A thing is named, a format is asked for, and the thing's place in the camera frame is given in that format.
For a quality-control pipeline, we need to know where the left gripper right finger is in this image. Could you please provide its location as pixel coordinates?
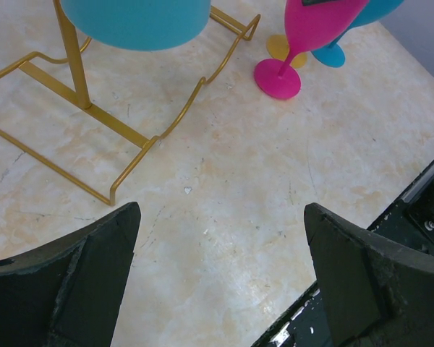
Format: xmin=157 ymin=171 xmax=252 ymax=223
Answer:
xmin=304 ymin=203 xmax=434 ymax=346

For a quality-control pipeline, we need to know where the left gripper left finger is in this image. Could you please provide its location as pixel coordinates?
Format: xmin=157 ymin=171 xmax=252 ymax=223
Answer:
xmin=0 ymin=202 xmax=141 ymax=346

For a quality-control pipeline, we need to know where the orange wine glass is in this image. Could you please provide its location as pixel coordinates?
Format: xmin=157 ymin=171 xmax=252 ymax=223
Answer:
xmin=266 ymin=34 xmax=307 ymax=69

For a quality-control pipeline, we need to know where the light blue wine glass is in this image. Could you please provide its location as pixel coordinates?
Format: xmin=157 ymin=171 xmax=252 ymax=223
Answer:
xmin=60 ymin=0 xmax=211 ymax=51

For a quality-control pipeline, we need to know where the magenta wine glass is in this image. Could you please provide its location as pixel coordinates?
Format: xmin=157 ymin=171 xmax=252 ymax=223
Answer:
xmin=253 ymin=0 xmax=367 ymax=100

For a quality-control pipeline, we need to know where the gold wire glass rack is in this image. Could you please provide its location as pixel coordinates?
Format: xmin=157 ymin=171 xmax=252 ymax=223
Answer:
xmin=0 ymin=0 xmax=261 ymax=207

